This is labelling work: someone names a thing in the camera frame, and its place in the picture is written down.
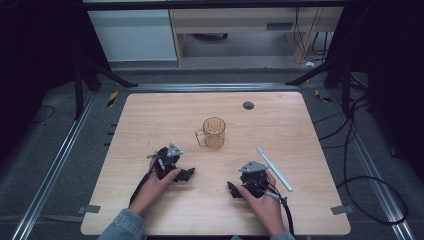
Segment right hand-held gripper black cable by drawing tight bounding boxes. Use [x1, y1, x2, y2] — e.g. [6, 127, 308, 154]
[258, 186, 296, 238]

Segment aluminium floor rail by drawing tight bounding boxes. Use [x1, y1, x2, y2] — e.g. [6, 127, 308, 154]
[127, 82, 302, 94]
[327, 89, 417, 240]
[10, 91, 98, 240]

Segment yellow and black tape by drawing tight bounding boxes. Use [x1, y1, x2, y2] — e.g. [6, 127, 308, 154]
[106, 90, 120, 108]
[313, 88, 333, 104]

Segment person's left hand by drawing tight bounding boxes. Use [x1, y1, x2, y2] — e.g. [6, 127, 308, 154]
[129, 159, 183, 216]

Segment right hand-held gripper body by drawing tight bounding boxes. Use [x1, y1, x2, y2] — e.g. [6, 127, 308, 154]
[238, 160, 270, 200]

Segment black frame beam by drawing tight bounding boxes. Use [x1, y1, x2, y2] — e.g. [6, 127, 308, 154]
[81, 0, 348, 11]

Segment person's right hand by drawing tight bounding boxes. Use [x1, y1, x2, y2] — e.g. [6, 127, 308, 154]
[237, 170, 288, 238]

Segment black hanging cables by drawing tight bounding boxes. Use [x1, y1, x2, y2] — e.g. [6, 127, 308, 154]
[292, 6, 330, 63]

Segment white cabinet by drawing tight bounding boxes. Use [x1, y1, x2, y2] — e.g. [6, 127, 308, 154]
[86, 8, 178, 63]

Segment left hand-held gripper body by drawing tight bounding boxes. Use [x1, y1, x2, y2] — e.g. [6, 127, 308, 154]
[147, 143, 184, 181]

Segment grey tape strip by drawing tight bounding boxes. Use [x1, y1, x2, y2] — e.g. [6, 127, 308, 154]
[330, 204, 355, 216]
[77, 204, 102, 215]

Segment black curtain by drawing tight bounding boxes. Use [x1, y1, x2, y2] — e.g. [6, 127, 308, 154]
[0, 0, 112, 164]
[327, 0, 424, 183]

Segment black metal stand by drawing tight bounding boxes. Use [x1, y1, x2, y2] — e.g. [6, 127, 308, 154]
[72, 49, 140, 121]
[285, 56, 370, 116]

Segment white toothbrush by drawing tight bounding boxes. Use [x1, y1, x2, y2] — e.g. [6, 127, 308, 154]
[256, 146, 294, 193]

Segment long black looped floor cable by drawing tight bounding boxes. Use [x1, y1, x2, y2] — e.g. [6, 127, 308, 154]
[335, 94, 410, 225]

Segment thin black floor cable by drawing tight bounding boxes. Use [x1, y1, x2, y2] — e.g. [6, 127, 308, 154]
[29, 104, 56, 125]

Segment left hand-held gripper black cable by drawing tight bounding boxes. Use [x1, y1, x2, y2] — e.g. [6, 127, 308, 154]
[128, 164, 158, 206]

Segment hand-held gripper black cable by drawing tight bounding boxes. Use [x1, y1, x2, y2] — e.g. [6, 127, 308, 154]
[258, 186, 296, 238]
[128, 164, 158, 206]

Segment amber glass cup with handle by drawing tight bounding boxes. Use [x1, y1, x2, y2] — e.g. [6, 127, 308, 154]
[194, 116, 227, 150]

